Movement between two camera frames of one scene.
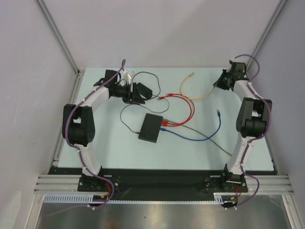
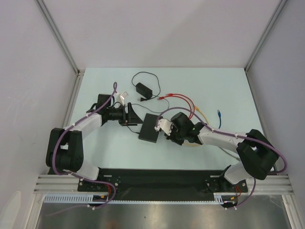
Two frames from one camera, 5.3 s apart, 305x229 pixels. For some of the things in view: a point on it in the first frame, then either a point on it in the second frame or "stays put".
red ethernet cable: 162,98 stays put
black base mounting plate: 163,184 stays put
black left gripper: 134,97 to 132,119
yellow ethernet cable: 197,98 to 198,109
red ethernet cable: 172,94 stays put
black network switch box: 150,129 stays put
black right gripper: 220,81 to 176,137
